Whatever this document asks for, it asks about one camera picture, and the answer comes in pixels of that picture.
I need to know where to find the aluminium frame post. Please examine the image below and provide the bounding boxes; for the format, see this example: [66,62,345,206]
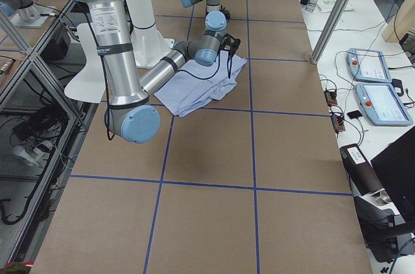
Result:
[309,0,349,65]

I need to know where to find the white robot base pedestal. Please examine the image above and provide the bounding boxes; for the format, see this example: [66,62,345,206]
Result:
[126,0,174,69]

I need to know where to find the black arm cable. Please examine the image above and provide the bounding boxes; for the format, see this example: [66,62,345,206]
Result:
[103,11,234,141]

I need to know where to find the light blue striped shirt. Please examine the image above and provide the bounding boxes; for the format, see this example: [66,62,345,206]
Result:
[155,51,247,117]

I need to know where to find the teach pendant tablet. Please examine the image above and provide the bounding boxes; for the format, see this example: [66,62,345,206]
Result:
[346,48,392,83]
[355,82,413,126]

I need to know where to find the upper teach pendant tablet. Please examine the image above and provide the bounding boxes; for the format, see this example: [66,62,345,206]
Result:
[346,48,392,83]

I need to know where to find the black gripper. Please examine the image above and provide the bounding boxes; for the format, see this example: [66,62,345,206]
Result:
[222,34,241,79]
[220,8,231,21]

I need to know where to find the lower teach pendant tablet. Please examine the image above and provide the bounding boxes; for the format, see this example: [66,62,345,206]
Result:
[355,82,413,126]

